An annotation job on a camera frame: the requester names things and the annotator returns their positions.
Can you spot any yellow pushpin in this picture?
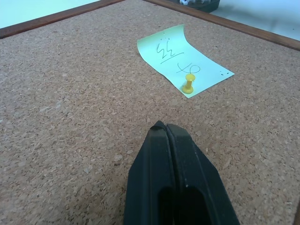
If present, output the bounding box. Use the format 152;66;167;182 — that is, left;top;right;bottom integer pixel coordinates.
182;74;196;94

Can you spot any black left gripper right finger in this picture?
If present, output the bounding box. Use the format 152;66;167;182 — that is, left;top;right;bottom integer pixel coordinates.
165;123;240;225

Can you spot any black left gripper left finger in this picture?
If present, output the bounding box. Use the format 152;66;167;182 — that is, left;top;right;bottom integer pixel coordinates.
123;120;179;225

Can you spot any green paper note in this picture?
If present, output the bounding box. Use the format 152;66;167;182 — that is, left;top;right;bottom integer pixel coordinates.
136;23;235;99

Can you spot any black tray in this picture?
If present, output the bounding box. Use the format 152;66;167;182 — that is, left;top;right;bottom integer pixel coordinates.
168;0;221;13

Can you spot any wood-framed cork board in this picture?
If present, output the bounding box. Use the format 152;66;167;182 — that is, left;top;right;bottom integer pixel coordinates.
0;0;300;225

